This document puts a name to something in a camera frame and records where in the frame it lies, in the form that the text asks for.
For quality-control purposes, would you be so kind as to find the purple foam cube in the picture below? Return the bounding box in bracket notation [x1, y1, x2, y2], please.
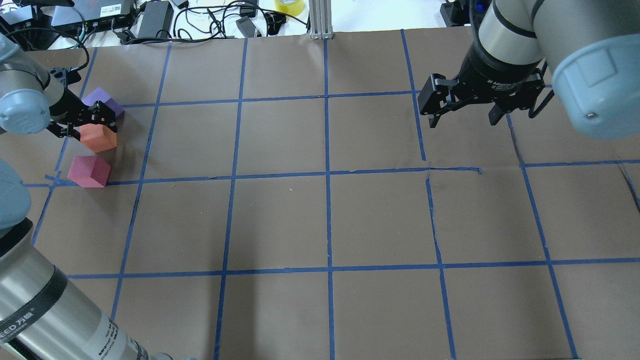
[82, 87, 125, 119]

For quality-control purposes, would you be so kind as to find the black small device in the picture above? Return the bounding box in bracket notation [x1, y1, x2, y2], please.
[235, 16, 263, 38]

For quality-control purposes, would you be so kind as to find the orange foam cube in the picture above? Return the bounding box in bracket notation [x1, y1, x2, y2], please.
[78, 124, 118, 153]

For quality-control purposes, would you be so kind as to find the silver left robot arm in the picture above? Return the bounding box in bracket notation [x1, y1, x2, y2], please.
[0, 34, 170, 360]

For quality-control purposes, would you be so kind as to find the pink foam cube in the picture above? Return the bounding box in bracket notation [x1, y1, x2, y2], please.
[67, 156, 112, 188]

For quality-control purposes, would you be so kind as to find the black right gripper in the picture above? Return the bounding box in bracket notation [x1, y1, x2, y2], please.
[417, 47, 546, 129]

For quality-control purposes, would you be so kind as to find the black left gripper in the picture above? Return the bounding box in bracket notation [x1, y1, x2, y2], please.
[47, 67, 118, 138]

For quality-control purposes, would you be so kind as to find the brown paper mat blue grid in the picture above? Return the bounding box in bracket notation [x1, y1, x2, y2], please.
[1, 28, 639, 360]

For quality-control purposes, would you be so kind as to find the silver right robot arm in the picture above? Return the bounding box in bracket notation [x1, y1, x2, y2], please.
[417, 0, 640, 139]

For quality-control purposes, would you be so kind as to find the aluminium frame post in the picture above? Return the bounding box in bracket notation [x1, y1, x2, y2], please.
[308, 0, 334, 40]

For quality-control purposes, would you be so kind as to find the yellow tape roll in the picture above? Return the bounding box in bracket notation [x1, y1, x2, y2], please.
[274, 0, 305, 17]

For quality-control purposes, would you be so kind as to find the black power adapter brick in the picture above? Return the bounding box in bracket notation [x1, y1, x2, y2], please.
[136, 0, 174, 39]

